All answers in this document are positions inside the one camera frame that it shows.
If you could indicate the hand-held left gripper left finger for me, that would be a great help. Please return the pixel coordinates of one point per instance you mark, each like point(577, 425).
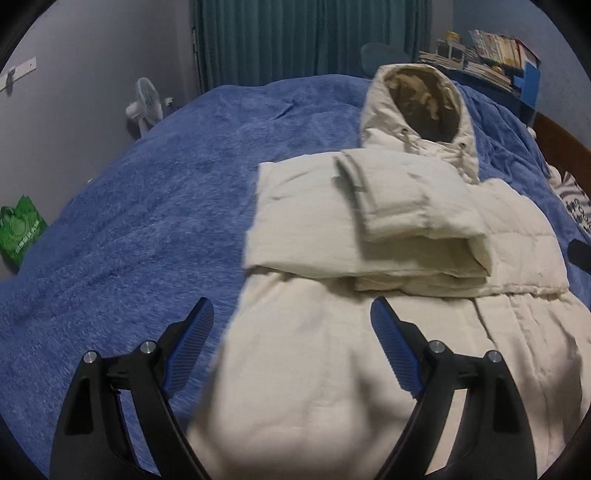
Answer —
point(187, 350)

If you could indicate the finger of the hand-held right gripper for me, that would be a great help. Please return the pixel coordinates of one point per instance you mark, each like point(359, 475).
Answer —
point(581, 251)

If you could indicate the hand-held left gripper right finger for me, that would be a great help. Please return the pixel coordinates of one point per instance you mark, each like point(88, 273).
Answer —
point(396, 344)

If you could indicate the cream hooded puffer jacket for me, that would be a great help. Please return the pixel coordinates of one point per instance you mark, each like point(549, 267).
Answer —
point(351, 286)

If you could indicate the zebra print pillow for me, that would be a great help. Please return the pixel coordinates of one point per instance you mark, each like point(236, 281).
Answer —
point(577, 198)

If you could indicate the brown wooden headboard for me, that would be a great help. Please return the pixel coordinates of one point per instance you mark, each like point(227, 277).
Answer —
point(561, 138)

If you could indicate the blue fleece blanket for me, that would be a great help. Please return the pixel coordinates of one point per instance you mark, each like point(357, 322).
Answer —
point(138, 207)

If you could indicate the blue shelf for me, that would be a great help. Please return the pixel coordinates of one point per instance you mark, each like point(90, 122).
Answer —
point(526, 87)

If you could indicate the green shopping bag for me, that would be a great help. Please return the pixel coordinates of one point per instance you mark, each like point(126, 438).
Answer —
point(21, 226)

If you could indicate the pile of books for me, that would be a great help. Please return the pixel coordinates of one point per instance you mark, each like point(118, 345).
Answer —
point(489, 50)

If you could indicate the white standing fan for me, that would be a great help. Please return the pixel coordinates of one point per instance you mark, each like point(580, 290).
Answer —
point(147, 99)

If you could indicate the green curtain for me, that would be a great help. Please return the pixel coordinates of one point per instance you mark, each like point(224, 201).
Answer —
point(300, 37)

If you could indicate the white wall hook rack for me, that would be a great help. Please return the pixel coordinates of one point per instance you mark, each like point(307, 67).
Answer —
point(18, 73)

